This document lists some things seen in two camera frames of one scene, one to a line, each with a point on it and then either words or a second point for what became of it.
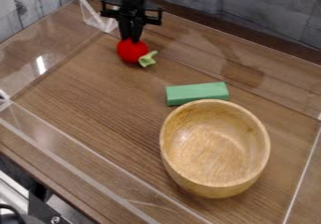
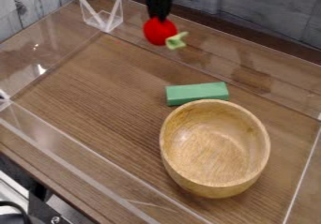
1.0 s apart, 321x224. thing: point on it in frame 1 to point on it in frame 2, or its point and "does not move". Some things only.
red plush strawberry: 129,51 to 156,31
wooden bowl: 214,146 does not move
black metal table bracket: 42,211 does not move
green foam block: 183,94 does not move
